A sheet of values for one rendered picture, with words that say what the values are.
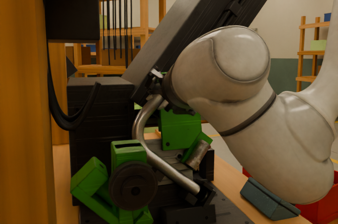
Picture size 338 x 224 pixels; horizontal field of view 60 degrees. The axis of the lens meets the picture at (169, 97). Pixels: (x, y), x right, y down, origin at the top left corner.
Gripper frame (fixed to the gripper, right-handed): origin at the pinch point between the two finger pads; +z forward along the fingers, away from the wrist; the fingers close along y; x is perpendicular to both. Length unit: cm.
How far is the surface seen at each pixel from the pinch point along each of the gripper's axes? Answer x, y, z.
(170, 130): 3.1, -8.5, 4.5
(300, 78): -385, -265, 475
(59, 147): 30, 12, 81
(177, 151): 5.8, -14.0, 6.6
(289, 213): 0.2, -44.8, -3.4
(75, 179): 24.5, 3.8, -20.2
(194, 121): -3.4, -12.0, 4.5
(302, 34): -457, -199, 455
